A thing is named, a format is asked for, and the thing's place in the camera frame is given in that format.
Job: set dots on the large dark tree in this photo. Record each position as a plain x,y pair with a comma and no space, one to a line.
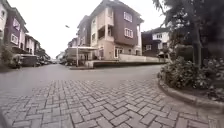
196,23

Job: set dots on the concrete kerb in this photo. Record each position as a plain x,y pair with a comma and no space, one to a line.
186,96

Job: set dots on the carport shelter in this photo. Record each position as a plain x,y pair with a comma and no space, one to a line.
76,51

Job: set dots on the beige and brown building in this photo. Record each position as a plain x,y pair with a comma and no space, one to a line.
115,30

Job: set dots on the row of houses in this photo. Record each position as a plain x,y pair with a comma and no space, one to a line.
16,36

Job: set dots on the green bushes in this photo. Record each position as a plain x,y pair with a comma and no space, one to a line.
181,73

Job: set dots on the low pale wall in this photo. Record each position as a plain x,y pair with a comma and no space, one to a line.
133,59

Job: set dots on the brown and white building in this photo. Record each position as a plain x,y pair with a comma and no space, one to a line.
155,41

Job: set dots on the street lamp pole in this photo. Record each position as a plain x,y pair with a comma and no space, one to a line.
77,46

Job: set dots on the grey brick paved road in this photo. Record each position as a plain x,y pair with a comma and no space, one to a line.
100,100

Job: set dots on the dark parked vehicle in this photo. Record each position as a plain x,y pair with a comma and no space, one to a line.
25,60

